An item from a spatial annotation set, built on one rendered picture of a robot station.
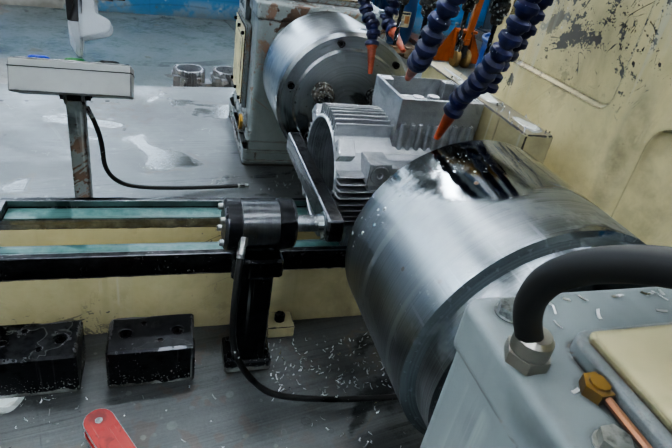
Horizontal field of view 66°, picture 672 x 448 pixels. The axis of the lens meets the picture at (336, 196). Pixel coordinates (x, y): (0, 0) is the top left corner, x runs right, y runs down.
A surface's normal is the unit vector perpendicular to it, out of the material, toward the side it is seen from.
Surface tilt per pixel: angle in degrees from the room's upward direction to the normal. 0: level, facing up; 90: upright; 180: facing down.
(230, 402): 0
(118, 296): 90
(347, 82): 90
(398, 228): 58
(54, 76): 67
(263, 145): 90
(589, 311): 0
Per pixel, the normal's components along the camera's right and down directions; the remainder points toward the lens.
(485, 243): -0.43, -0.70
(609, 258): -0.86, -0.29
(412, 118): 0.26, 0.51
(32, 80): 0.30, 0.12
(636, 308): 0.15, -0.86
